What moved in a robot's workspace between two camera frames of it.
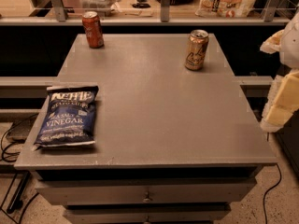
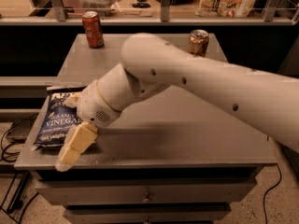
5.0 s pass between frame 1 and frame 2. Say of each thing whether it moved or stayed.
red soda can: stayed
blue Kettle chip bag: stayed
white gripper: moved
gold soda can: stayed
